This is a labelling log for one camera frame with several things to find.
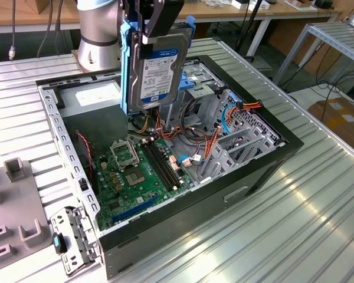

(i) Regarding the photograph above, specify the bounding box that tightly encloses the black cable with silver plug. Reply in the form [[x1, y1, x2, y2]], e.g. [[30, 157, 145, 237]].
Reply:
[[8, 0, 18, 62]]

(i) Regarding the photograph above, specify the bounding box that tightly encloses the metal socket cover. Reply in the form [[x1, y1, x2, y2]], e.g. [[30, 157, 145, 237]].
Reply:
[[109, 140, 140, 170]]

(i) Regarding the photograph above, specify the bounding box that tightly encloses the black cable bundle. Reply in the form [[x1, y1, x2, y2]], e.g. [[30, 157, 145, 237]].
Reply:
[[180, 98, 209, 142]]

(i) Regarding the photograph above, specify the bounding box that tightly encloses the blue expansion slot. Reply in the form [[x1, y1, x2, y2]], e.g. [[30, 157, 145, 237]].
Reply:
[[111, 193, 160, 224]]

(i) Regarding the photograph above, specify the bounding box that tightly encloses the black open PC case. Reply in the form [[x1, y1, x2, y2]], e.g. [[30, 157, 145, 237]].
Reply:
[[35, 54, 305, 280]]

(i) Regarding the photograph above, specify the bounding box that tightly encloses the brown cardboard box with labels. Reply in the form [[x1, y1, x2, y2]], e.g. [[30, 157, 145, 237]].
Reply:
[[307, 98, 354, 148]]

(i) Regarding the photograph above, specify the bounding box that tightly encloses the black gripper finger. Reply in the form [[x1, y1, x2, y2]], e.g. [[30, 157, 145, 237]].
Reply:
[[124, 0, 136, 21], [135, 0, 185, 60]]

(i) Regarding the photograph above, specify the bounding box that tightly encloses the grey parts rack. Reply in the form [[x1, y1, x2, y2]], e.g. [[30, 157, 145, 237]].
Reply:
[[0, 158, 53, 268]]

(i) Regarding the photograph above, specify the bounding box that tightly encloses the black blue bracket tab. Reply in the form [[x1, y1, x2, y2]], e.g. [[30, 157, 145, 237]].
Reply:
[[52, 231, 68, 255]]

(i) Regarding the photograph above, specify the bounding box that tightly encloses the metal slat side table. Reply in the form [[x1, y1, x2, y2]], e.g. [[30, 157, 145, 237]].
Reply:
[[273, 22, 354, 86]]

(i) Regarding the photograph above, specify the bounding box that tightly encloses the metal expansion card bracket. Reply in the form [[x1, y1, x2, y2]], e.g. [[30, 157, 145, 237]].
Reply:
[[49, 206, 103, 277]]

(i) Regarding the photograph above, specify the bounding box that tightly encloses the blue plastic drive latch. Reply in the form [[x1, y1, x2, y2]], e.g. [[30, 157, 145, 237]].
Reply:
[[178, 73, 197, 92]]

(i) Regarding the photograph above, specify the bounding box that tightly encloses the plain brown cardboard box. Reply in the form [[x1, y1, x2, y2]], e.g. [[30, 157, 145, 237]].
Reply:
[[23, 0, 53, 15]]

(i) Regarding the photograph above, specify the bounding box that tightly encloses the black RAM slot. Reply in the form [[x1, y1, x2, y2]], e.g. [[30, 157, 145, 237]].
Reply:
[[143, 142, 175, 190], [147, 140, 179, 189], [140, 143, 171, 192], [151, 138, 183, 187]]

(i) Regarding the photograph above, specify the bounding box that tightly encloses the black case fan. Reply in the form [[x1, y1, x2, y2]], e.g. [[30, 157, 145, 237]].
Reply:
[[73, 132, 100, 195]]

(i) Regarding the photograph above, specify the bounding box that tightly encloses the blue SATA data wire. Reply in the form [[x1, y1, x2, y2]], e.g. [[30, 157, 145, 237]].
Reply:
[[220, 90, 244, 137]]

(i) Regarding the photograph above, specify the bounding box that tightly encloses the red black fan wire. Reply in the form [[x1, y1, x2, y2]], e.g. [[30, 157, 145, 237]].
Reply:
[[75, 131, 94, 185]]

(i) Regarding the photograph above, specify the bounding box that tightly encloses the grey optical drive cage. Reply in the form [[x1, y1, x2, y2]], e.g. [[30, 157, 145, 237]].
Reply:
[[158, 57, 225, 132]]

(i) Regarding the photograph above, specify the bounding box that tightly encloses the CPU socket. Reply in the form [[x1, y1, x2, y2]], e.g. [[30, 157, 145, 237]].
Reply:
[[123, 167, 149, 187]]

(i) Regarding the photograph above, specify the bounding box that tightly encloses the red orange yellow power wire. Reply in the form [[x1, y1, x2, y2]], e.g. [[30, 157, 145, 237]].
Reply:
[[204, 99, 264, 160]]

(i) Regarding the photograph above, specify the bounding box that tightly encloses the blue wire with white plug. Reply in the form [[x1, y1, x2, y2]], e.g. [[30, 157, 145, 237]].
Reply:
[[178, 153, 202, 168]]

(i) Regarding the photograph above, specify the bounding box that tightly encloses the orange red wire bundle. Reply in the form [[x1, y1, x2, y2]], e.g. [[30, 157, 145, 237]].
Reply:
[[154, 109, 207, 148]]

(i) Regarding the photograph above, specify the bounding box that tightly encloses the wooden desk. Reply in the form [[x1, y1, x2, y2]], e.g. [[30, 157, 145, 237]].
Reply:
[[0, 0, 343, 34]]

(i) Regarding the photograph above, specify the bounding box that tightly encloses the yellow black wire bundle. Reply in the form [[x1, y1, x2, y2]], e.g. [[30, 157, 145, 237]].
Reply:
[[129, 113, 155, 134]]

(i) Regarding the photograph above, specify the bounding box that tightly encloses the green motherboard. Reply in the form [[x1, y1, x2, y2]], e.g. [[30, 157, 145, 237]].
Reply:
[[93, 136, 196, 232]]

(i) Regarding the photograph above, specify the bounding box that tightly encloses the hard disk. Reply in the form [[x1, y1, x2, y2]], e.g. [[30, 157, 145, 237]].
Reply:
[[119, 14, 196, 116]]

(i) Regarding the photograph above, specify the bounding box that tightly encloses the grey disk bay cage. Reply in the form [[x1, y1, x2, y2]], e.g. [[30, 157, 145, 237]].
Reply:
[[198, 88, 286, 184]]

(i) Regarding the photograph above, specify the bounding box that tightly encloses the grey Dell power supply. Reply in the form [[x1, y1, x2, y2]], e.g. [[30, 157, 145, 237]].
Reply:
[[58, 80, 130, 151]]

